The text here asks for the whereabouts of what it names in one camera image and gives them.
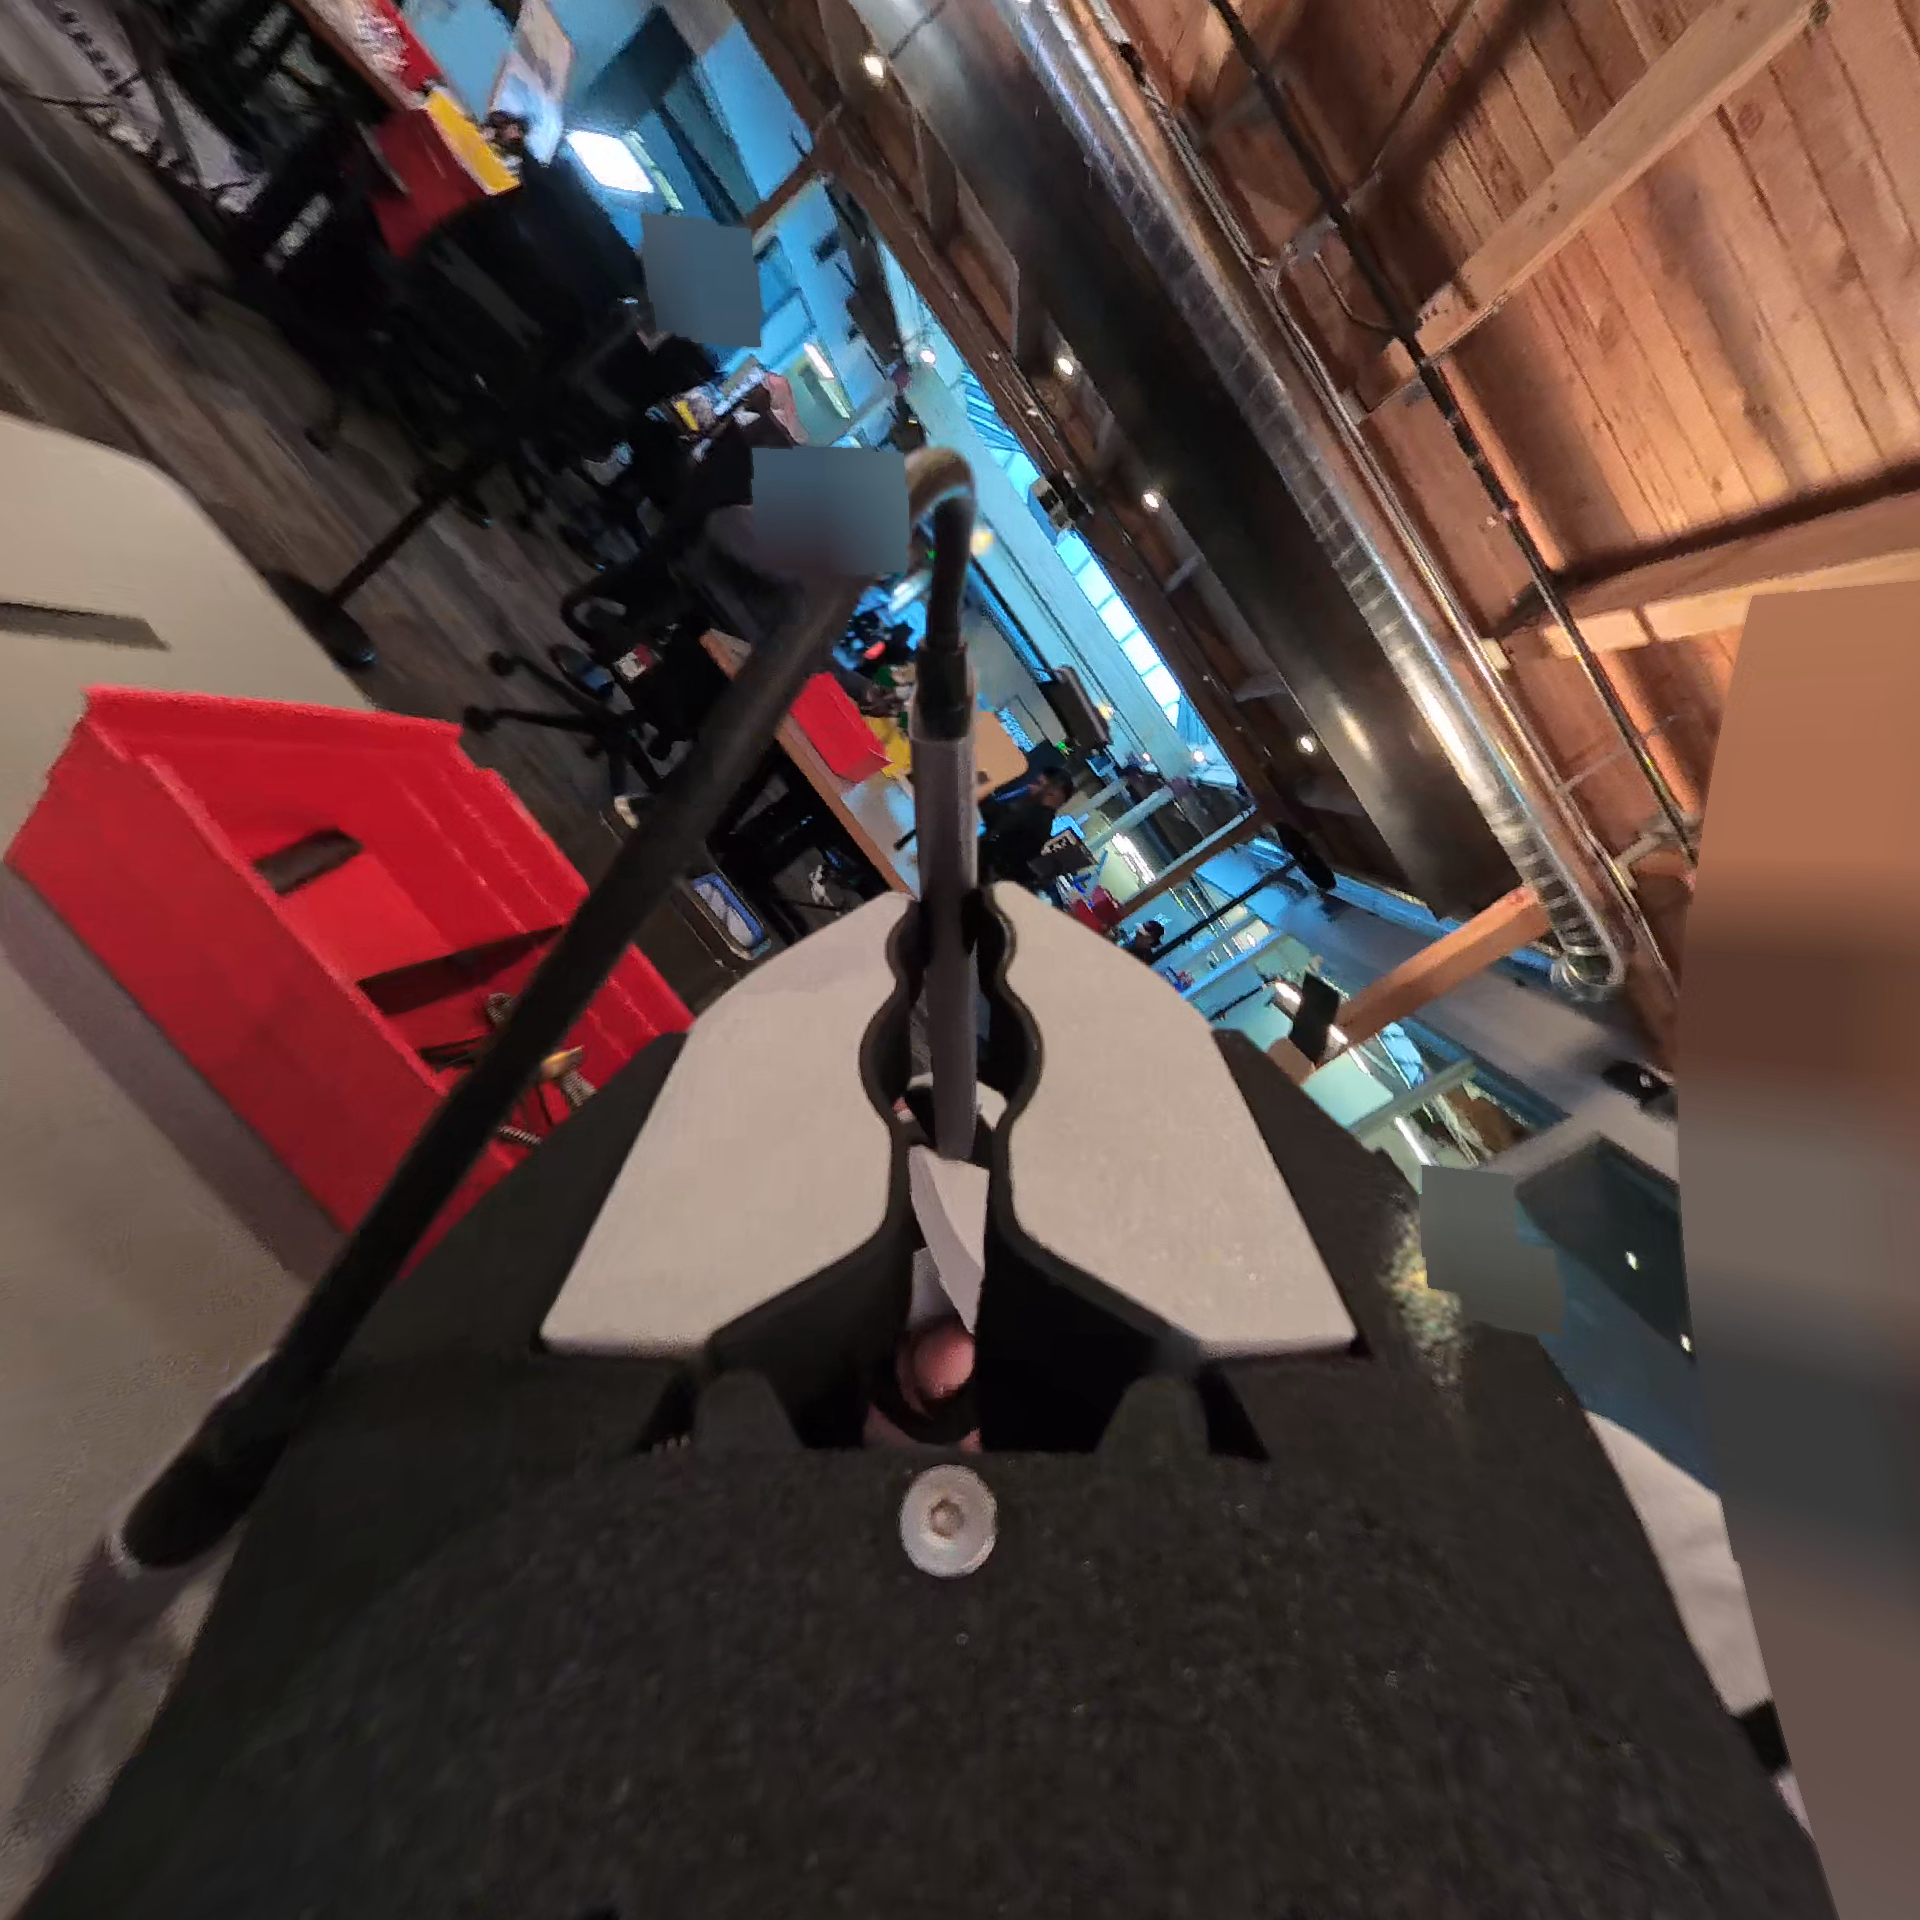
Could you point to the person's white shirt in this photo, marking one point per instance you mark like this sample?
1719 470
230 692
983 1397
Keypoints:
1651 1532

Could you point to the black office chair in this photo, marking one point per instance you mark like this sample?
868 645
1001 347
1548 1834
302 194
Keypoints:
646 645

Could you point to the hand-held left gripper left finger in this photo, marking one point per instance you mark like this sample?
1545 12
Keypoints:
720 1201

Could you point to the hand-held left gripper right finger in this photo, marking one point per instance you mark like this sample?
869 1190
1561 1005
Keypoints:
1180 1201

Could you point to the grey desk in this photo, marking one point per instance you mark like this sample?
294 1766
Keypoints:
121 1201

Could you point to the red plastic bin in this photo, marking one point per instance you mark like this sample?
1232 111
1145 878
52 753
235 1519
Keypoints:
211 873

